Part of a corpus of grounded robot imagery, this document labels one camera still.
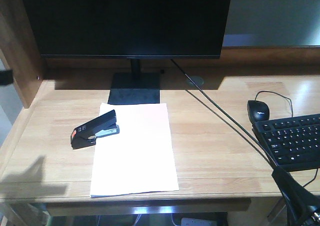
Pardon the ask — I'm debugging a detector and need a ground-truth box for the black stapler with orange tab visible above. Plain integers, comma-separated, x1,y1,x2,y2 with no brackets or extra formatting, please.
70,110,120,149

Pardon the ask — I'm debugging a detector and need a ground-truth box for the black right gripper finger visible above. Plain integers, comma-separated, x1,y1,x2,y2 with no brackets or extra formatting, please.
272,167,320,225

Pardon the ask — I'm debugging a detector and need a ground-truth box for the white power strip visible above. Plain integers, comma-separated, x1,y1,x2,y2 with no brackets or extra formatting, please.
181,217,217,226

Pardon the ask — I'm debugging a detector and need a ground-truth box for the black monitor cable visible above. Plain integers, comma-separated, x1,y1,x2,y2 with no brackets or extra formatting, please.
170,58,281,168

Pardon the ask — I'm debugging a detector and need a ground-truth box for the white paper sheet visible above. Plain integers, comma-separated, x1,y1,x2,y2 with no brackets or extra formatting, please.
90,103,179,197

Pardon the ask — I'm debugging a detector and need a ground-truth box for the black computer mouse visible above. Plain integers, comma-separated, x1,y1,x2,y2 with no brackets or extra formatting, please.
247,100,270,124

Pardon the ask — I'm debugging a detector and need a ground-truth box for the silver desk cable grommet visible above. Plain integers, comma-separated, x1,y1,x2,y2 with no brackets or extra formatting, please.
186,76,205,87

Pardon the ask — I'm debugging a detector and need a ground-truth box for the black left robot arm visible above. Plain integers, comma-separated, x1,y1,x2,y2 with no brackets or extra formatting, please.
0,70,14,86

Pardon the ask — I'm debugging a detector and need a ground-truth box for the black computer monitor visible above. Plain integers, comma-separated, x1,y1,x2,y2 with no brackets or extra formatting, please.
22,0,231,105

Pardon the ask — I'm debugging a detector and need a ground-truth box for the black keyboard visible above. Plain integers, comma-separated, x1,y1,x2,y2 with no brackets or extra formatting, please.
252,114,320,172

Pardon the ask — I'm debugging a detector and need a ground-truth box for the wooden desk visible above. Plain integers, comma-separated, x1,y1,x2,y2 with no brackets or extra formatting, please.
0,0,320,225

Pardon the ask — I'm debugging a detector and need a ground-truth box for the black mouse cable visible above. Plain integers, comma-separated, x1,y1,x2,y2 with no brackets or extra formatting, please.
254,90,294,118

